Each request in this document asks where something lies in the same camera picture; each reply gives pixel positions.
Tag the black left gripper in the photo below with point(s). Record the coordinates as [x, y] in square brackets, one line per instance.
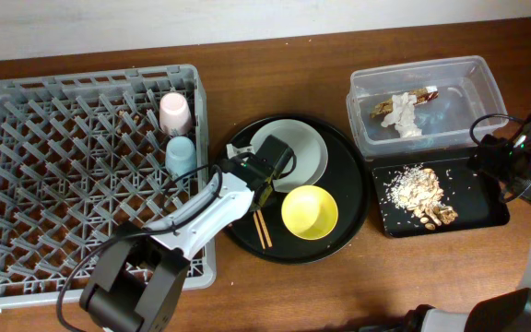
[276, 154]

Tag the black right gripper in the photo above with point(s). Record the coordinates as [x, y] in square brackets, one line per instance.
[487, 154]

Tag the wooden chopstick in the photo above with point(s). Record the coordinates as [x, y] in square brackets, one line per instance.
[259, 230]
[264, 229]

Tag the yellow bowl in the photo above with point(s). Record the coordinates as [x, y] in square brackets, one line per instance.
[309, 212]

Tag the food scraps pile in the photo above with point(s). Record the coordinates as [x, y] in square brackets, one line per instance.
[417, 191]

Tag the blue cup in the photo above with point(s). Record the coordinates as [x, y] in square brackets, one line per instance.
[180, 156]

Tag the white tissue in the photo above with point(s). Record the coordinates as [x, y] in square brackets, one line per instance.
[402, 116]

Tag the pink cup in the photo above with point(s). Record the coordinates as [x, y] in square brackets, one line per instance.
[175, 117]

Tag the gold snack wrapper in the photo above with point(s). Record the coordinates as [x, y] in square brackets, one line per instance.
[422, 95]

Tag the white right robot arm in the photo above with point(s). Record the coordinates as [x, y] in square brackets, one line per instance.
[510, 311]

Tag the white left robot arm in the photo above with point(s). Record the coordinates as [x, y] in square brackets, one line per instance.
[139, 276]

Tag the grey plastic dishwasher rack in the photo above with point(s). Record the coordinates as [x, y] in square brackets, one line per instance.
[79, 155]

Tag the round black serving tray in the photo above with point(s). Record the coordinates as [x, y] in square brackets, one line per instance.
[346, 179]

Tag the black rectangular tray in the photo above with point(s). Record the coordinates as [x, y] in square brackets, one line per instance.
[473, 196]

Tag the grey round plate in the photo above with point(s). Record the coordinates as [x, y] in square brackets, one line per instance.
[308, 145]

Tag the clear plastic bin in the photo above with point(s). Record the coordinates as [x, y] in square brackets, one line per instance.
[466, 91]

